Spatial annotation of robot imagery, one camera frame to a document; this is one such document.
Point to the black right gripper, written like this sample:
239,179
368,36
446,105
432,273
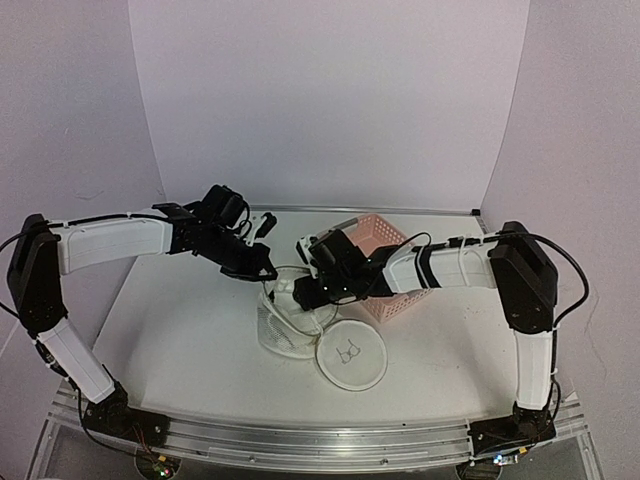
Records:
308,299

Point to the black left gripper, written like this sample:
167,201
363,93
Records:
252,270

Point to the white bra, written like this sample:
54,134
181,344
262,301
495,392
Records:
281,294

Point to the white mesh laundry bag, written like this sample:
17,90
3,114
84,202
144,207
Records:
349,353

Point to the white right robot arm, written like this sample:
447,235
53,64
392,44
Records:
537,282

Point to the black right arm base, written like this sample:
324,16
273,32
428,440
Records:
522,428

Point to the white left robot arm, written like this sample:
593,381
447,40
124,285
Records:
44,252

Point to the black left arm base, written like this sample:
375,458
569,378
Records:
114,417

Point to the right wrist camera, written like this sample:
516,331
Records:
306,250

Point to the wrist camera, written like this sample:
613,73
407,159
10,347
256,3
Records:
263,226
306,250

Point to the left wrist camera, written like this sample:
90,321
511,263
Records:
263,226

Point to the aluminium front rail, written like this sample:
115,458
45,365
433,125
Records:
330,448

